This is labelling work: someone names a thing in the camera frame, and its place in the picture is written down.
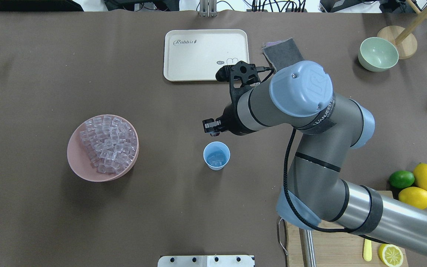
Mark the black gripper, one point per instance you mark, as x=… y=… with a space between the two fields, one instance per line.
x=231 y=121

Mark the dark red cherries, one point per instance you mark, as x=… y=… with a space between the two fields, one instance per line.
x=214 y=132

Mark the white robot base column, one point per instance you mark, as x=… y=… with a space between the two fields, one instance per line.
x=207 y=261

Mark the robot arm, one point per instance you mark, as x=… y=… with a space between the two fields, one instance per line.
x=313 y=196

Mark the light blue cup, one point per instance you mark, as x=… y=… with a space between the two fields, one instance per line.
x=216 y=155

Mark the pile of ice cubes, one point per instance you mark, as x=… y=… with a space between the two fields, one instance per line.
x=111 y=143

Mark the wooden cup tree stand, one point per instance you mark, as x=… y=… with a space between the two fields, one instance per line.
x=402 y=38

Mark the cream rabbit tray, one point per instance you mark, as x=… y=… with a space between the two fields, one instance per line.
x=197 y=54

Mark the grey folded cloth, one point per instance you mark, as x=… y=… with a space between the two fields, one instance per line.
x=281 y=54

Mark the pink bowl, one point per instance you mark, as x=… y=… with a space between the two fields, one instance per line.
x=80 y=164

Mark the steel muddler black tip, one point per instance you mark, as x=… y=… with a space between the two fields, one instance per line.
x=308 y=250

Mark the mint green bowl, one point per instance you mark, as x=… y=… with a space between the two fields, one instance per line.
x=377 y=54

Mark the green lime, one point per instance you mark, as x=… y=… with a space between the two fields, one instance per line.
x=401 y=179

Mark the yellow plastic knife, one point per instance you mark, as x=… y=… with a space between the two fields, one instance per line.
x=367 y=250

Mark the whole lemon front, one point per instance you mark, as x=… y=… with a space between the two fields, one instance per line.
x=414 y=196

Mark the half lemon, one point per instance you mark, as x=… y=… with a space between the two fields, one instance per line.
x=390 y=255

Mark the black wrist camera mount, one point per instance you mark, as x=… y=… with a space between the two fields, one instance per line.
x=242 y=77

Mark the aluminium frame post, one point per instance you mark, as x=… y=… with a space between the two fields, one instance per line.
x=208 y=8

